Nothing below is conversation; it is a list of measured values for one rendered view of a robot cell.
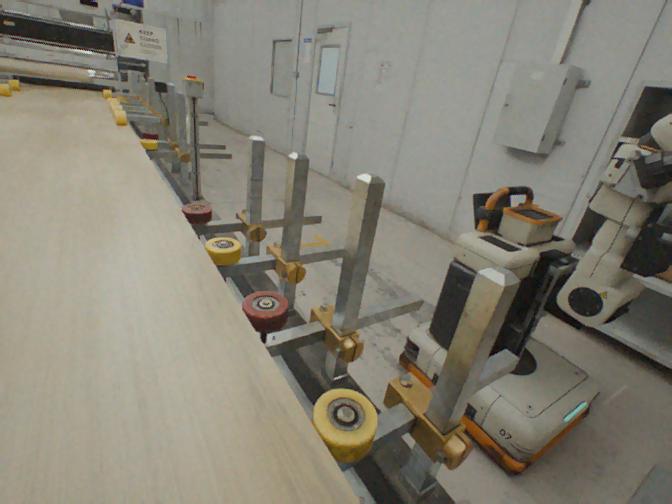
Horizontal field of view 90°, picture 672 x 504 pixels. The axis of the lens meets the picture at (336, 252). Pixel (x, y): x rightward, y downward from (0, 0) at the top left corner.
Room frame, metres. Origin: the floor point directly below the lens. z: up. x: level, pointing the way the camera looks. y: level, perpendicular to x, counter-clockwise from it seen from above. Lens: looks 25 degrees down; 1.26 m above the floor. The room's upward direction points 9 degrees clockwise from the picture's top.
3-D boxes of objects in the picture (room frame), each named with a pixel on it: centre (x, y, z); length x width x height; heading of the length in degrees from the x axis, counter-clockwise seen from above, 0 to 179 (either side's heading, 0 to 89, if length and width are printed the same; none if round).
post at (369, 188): (0.55, -0.04, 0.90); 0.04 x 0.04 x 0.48; 37
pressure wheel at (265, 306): (0.49, 0.11, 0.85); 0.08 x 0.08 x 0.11
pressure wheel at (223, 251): (0.69, 0.26, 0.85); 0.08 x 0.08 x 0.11
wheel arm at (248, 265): (0.81, 0.10, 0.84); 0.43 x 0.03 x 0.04; 127
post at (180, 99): (1.75, 0.86, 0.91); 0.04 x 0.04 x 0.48; 37
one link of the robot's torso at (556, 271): (1.18, -0.99, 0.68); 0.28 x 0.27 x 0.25; 127
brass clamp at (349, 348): (0.57, -0.02, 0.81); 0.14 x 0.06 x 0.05; 37
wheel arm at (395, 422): (0.41, -0.20, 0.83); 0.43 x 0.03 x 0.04; 127
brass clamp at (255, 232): (0.97, 0.28, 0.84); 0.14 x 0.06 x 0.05; 37
